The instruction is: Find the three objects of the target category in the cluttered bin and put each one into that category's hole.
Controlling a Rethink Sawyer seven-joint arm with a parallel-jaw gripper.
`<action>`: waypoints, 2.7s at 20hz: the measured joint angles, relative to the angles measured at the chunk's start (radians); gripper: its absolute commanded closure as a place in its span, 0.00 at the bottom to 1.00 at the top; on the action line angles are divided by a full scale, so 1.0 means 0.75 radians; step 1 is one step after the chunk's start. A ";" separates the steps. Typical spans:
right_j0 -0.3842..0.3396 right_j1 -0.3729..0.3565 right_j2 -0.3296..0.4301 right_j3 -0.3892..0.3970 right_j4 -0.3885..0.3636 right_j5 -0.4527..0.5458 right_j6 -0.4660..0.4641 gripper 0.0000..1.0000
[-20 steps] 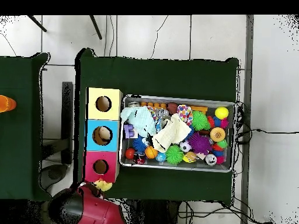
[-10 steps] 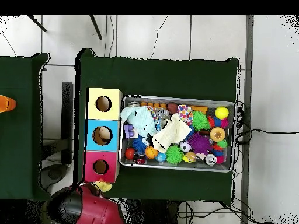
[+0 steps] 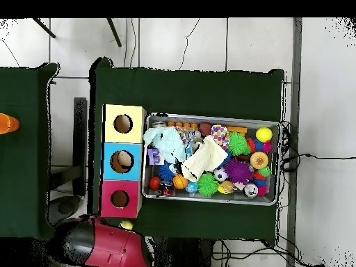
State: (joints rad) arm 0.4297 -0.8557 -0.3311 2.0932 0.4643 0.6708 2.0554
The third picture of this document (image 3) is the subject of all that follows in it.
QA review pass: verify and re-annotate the mint knitted cloth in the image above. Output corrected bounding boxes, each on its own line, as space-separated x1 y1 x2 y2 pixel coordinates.
143 126 188 165

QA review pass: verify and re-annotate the cream knitted cloth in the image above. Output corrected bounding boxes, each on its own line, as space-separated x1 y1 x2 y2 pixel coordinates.
180 135 229 183

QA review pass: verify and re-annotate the orange toy basketball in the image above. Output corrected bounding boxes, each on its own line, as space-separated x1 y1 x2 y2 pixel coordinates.
172 173 189 191

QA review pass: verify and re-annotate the wooden box with three holes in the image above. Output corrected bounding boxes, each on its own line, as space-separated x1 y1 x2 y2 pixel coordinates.
99 104 147 218

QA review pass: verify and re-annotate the purple toy block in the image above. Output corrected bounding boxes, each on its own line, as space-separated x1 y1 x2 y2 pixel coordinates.
147 147 165 165

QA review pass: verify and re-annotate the red ball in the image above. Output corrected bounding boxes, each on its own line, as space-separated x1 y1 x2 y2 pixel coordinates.
148 176 161 191

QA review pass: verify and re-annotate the polka dot cloth ball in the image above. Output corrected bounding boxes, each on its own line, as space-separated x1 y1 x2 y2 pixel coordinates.
210 124 231 149

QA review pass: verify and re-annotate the purple spiky ball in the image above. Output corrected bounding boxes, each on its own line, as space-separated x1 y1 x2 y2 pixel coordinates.
224 157 253 185

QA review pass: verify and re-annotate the yellow ball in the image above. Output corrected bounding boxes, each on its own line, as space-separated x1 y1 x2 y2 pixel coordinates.
255 127 274 143

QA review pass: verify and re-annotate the black tripod leg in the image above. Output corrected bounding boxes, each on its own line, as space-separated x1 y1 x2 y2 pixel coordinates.
106 17 122 48
32 17 56 39

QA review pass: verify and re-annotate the dark green side table cloth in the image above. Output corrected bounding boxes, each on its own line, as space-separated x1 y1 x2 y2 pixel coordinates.
0 62 63 241

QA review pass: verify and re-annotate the orange plastic cup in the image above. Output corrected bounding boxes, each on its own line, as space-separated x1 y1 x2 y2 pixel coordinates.
0 113 20 135

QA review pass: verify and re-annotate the wire mesh bin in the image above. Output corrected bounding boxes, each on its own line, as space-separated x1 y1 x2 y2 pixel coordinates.
141 111 282 207

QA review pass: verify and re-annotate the black cable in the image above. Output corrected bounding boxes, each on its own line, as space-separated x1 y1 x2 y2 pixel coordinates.
280 152 356 170

